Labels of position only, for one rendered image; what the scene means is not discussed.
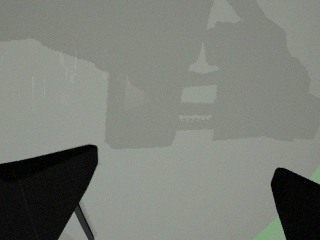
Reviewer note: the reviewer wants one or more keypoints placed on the black l-shaped hook tool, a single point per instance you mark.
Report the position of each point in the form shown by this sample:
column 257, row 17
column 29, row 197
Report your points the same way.
column 84, row 223

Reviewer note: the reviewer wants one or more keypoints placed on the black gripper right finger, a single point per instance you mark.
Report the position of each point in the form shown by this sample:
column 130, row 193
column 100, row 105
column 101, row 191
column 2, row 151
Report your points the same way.
column 297, row 202

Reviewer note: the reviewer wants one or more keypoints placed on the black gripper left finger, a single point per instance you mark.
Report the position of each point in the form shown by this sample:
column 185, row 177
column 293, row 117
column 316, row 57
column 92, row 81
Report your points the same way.
column 39, row 195

